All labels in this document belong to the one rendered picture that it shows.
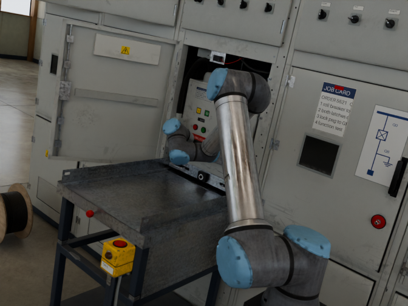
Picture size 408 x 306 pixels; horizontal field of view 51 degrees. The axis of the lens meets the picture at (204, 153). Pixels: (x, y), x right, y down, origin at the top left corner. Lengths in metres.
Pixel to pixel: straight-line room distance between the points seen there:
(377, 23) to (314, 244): 0.95
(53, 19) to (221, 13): 1.54
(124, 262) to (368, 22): 1.31
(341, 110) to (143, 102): 1.11
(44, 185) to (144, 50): 1.62
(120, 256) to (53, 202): 2.08
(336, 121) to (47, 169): 2.33
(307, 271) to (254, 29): 1.22
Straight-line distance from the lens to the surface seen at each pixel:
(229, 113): 1.41
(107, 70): 2.40
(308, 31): 1.99
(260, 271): 1.25
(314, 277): 1.37
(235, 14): 2.21
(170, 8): 2.48
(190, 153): 1.97
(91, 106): 2.42
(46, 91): 3.47
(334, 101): 1.90
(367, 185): 1.88
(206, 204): 1.98
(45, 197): 3.60
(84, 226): 3.20
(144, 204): 1.99
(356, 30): 1.90
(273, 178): 2.06
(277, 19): 2.07
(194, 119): 2.40
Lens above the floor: 1.61
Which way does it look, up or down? 15 degrees down
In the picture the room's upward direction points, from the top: 11 degrees clockwise
